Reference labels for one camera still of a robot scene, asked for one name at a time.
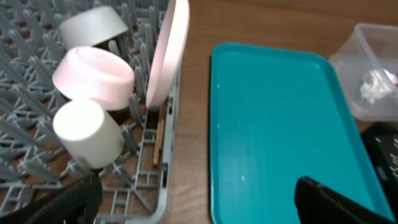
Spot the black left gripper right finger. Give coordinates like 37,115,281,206
294,177,395,224

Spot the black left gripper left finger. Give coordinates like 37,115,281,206
1,173,103,224

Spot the cream white cup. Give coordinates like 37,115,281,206
52,99,124,169

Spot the small pink-white bowl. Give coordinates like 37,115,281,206
52,47,134,111

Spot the white tissue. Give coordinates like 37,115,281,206
360,68,397,104

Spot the large white plate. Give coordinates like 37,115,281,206
146,0,190,108

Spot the grey-white bowl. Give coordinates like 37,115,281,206
59,6,129,50

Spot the black waste tray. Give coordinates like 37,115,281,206
361,122,397,220

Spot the grey dish rack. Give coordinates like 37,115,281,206
1,1,179,223

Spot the teal plastic tray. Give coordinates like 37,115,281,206
209,43,394,223

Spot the clear plastic bin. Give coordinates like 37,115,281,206
329,23,397,121

